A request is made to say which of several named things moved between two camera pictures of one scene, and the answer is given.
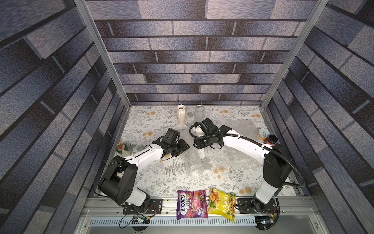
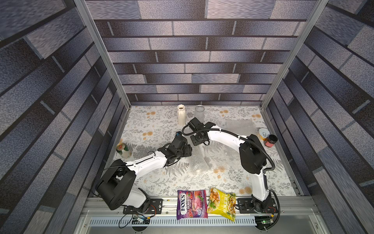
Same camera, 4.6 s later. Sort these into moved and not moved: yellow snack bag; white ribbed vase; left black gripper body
Moved: left black gripper body
Not moved: white ribbed vase; yellow snack bag
